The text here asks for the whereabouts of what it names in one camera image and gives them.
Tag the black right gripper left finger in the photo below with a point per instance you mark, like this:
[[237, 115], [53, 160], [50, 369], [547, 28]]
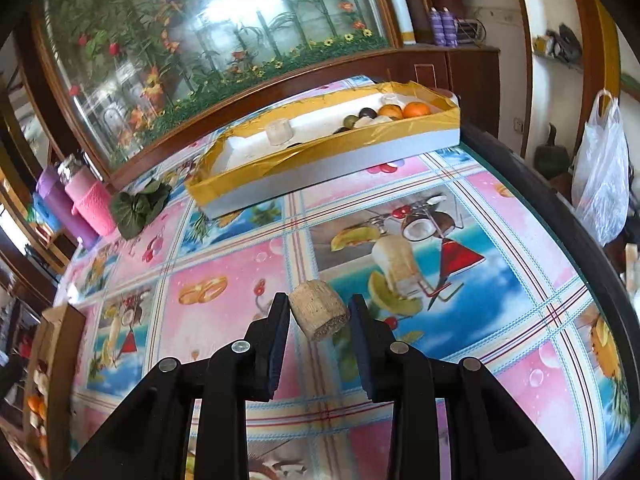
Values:
[[147, 436]]

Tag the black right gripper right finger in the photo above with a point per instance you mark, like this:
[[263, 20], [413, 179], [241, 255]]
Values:
[[453, 417]]

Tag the beige bread chunk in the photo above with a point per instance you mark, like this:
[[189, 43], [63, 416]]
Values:
[[318, 309]]

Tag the brown cardboard tray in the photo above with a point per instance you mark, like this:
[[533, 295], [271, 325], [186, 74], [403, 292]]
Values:
[[50, 373]]

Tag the small orange tangerine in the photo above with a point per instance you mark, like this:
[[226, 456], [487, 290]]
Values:
[[37, 406]]

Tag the colourful fruit print tablecloth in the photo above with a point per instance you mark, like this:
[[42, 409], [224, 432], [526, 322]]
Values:
[[445, 315]]

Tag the green leaf wrapped bundle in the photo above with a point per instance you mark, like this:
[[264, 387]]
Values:
[[132, 213]]

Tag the pink knitted sleeve jar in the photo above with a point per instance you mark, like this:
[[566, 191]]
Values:
[[89, 196]]

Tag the purple thermos bottle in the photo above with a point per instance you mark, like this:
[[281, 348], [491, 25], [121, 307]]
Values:
[[52, 192]]

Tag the white plastic bag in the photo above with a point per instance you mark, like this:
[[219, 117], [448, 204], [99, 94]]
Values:
[[600, 188]]

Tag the gold white long box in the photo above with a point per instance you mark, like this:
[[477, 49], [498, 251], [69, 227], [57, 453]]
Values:
[[315, 139]]

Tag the far orange tangerine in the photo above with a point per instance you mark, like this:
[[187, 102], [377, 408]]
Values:
[[392, 111]]

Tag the dark round plum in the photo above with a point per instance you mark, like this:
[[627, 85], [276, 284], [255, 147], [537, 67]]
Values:
[[367, 112]]

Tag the fish tank with plants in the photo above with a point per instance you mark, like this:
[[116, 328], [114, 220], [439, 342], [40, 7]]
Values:
[[134, 70]]

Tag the purple bottles pair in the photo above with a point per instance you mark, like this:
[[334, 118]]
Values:
[[444, 28]]

